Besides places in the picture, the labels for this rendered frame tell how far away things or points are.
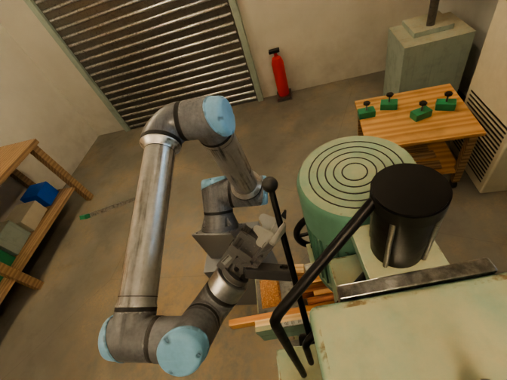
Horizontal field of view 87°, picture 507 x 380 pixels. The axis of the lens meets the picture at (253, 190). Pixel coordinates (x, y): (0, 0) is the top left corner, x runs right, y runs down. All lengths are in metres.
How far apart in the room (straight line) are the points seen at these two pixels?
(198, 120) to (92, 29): 3.21
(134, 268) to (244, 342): 1.36
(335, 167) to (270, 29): 3.04
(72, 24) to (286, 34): 2.37
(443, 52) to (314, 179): 2.40
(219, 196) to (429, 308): 1.10
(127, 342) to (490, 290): 0.60
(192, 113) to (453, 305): 0.68
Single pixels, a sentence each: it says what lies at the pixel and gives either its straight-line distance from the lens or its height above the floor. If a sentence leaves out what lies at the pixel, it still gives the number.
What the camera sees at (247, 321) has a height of 0.94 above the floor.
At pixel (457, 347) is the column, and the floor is 1.52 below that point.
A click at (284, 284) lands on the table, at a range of 1.00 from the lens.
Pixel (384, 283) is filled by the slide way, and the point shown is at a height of 1.52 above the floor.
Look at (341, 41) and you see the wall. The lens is 3.54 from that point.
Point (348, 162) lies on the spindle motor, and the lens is 0.44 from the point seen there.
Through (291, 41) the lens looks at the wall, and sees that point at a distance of 3.46.
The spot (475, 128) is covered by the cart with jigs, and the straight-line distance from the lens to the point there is 2.12.
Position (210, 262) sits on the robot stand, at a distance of 1.56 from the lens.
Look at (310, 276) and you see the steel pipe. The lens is 0.25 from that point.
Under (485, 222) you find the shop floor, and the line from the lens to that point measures 2.33.
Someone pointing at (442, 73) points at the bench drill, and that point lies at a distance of 2.86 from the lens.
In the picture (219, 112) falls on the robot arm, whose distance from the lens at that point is 0.76.
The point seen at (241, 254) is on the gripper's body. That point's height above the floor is 1.28.
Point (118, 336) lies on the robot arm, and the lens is 0.68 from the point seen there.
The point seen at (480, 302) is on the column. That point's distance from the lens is 0.33.
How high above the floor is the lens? 1.81
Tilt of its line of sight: 46 degrees down
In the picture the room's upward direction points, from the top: 23 degrees counter-clockwise
